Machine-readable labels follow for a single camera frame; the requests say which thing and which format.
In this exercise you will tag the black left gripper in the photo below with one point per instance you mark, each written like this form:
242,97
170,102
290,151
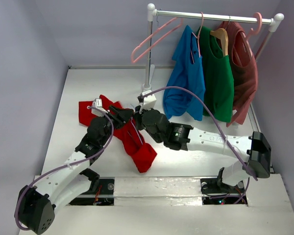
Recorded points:
121,117

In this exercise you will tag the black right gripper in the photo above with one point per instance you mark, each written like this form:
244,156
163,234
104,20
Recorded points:
139,117

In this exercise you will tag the light blue wire hanger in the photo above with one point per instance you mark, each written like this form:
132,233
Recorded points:
132,122

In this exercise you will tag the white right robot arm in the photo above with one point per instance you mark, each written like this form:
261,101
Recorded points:
253,153

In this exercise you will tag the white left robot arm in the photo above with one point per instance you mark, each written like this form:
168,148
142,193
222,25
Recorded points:
41,200

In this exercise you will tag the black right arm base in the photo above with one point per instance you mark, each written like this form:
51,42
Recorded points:
215,192

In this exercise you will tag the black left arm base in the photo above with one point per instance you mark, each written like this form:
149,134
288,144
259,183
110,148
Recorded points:
100,192

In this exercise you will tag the blue t-shirt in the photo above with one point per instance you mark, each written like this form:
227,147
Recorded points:
187,73

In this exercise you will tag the green t-shirt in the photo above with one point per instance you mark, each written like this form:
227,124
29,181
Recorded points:
218,77

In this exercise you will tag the dusty red t-shirt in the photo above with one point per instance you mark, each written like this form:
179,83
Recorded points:
244,70

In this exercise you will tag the wooden hanger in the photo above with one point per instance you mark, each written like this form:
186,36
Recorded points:
221,34

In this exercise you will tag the thick pink plastic hanger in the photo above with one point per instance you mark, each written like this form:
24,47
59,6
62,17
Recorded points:
256,24

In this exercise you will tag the white and chrome clothes rack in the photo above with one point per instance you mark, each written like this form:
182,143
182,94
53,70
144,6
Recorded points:
144,48

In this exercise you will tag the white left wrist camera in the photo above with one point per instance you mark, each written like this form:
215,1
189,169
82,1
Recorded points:
98,105

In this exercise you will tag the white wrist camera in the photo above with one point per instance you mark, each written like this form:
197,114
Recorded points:
147,101
98,105

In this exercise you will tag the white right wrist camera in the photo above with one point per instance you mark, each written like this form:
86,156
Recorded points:
147,101

